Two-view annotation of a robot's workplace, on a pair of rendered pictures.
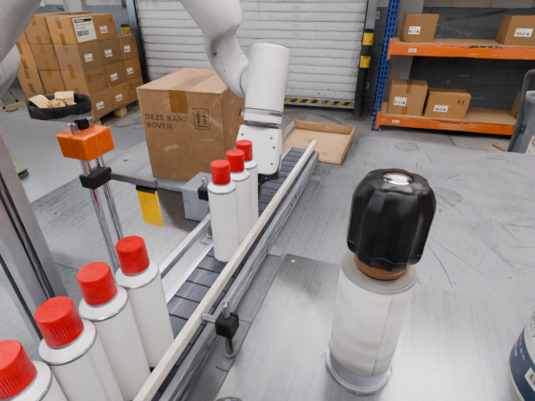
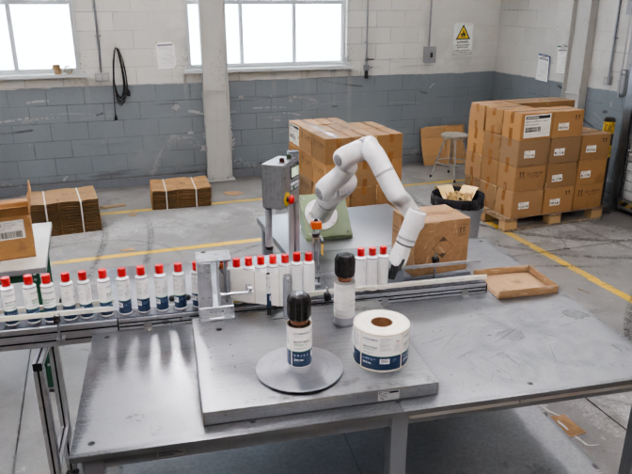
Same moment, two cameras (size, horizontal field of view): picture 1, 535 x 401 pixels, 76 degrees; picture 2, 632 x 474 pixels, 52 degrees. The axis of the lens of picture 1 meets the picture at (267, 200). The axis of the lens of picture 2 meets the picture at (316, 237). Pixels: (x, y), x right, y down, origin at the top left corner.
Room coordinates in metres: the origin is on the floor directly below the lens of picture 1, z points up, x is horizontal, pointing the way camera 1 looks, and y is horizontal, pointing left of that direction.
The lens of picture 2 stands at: (-1.09, -2.05, 2.10)
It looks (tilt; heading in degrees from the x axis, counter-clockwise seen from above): 20 degrees down; 57
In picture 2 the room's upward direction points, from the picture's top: straight up
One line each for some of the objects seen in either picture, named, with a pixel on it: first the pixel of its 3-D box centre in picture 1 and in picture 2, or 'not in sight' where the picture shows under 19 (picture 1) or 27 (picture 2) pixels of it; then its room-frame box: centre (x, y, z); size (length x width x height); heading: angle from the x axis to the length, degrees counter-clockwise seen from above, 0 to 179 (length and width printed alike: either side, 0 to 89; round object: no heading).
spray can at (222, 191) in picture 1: (224, 212); (360, 269); (0.54, 0.08, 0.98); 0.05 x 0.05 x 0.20
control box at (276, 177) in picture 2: not in sight; (281, 182); (0.26, 0.28, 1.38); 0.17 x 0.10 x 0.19; 35
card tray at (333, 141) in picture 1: (314, 139); (514, 280); (1.26, -0.18, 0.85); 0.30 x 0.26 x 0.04; 160
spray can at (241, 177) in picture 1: (237, 200); (371, 268); (0.59, 0.06, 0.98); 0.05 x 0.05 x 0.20
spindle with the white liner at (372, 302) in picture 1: (373, 287); (344, 288); (0.30, -0.13, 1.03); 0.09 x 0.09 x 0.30
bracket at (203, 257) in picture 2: not in sight; (213, 256); (-0.10, 0.21, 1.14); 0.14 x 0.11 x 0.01; 160
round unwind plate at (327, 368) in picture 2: not in sight; (299, 369); (-0.04, -0.34, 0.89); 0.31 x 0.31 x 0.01
